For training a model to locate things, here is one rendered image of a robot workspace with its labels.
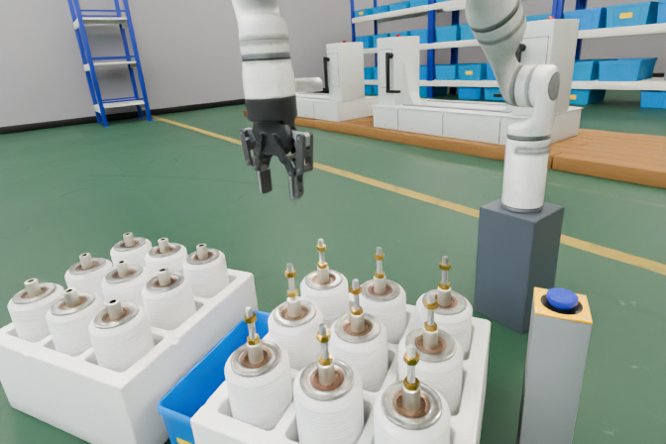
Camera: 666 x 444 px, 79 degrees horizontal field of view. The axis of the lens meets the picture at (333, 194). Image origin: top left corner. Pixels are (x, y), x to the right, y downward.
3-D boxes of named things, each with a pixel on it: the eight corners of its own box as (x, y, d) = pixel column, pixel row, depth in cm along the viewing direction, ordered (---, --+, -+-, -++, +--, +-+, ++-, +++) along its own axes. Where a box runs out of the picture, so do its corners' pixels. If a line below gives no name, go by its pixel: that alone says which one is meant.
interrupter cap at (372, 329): (389, 333, 64) (389, 330, 64) (349, 351, 61) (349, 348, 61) (364, 310, 71) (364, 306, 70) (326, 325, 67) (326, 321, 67)
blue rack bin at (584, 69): (575, 77, 500) (578, 59, 493) (610, 77, 470) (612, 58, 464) (555, 80, 472) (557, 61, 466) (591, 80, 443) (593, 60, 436)
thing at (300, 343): (268, 398, 76) (256, 317, 70) (302, 368, 83) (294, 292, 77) (304, 424, 70) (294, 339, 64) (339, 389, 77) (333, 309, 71)
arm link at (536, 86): (567, 62, 87) (558, 141, 92) (523, 63, 94) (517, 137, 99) (549, 64, 81) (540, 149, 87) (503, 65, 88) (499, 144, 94)
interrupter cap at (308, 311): (264, 318, 70) (264, 314, 70) (294, 297, 76) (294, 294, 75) (294, 334, 66) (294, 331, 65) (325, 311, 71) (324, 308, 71)
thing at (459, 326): (417, 402, 73) (418, 318, 67) (413, 365, 82) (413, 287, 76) (473, 404, 72) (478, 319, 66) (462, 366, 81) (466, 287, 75)
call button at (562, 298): (544, 296, 61) (546, 284, 60) (575, 301, 59) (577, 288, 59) (545, 311, 58) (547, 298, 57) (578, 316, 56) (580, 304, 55)
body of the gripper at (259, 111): (231, 94, 59) (239, 157, 62) (271, 94, 54) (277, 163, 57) (269, 89, 64) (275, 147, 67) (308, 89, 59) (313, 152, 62)
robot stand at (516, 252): (501, 290, 117) (510, 193, 107) (550, 312, 106) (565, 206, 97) (473, 309, 109) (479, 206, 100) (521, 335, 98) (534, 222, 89)
